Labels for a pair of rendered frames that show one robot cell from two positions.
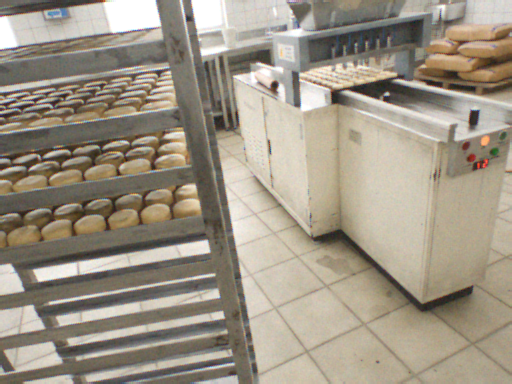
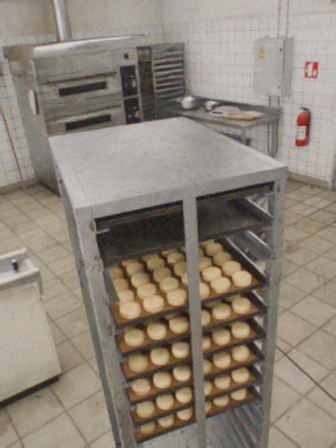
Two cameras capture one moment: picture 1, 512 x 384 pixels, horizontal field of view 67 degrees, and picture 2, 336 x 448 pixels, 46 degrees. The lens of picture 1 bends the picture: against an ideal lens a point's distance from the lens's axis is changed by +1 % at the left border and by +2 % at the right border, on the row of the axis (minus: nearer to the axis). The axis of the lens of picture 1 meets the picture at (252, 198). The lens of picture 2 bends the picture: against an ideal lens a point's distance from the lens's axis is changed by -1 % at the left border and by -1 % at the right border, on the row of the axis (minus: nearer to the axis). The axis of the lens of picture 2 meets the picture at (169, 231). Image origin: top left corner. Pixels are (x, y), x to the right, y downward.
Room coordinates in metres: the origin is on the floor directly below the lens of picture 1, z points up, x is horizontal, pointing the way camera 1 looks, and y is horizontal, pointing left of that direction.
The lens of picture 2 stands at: (0.99, 1.45, 2.13)
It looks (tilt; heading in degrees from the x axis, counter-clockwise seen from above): 28 degrees down; 255
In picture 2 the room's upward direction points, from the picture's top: 5 degrees counter-clockwise
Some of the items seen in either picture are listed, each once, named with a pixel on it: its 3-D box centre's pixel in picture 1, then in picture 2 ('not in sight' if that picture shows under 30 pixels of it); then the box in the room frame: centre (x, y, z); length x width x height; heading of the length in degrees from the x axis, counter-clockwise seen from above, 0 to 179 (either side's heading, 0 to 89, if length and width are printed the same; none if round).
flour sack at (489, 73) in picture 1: (492, 70); not in sight; (4.70, -3.09, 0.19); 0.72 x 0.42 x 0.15; 115
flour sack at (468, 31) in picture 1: (479, 31); not in sight; (4.93, -3.01, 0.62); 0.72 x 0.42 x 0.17; 27
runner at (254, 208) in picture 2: not in sight; (211, 182); (0.55, 0.37, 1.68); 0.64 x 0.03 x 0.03; 92
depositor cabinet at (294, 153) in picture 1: (314, 140); not in sight; (2.57, -0.49, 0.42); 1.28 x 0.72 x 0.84; 15
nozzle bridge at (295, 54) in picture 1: (350, 58); not in sight; (2.11, -0.62, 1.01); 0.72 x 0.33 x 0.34; 105
